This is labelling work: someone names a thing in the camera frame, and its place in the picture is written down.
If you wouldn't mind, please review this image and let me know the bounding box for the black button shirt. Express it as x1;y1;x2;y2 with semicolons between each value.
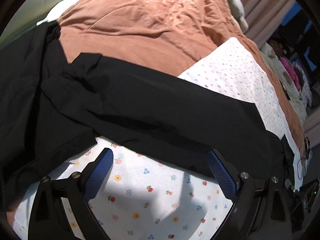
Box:
41;54;298;183

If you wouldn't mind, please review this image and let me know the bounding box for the pile of clothes by window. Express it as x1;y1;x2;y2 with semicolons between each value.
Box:
267;39;313;108

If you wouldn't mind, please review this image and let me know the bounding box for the white floral duvet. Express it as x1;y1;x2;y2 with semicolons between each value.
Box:
12;37;298;239

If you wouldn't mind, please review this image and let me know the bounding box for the folded black garment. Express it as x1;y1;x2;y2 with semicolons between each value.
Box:
1;22;95;209

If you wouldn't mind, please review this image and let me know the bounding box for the beige sheet far side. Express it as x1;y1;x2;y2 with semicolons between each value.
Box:
260;43;308;124

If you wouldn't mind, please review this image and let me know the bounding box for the orange quilted blanket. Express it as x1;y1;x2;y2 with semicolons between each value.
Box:
57;0;304;148

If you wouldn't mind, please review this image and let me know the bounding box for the cream plush pillow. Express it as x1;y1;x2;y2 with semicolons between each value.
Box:
227;0;249;33

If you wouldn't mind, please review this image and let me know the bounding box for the pink curtain left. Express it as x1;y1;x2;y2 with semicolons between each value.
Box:
241;0;296;47

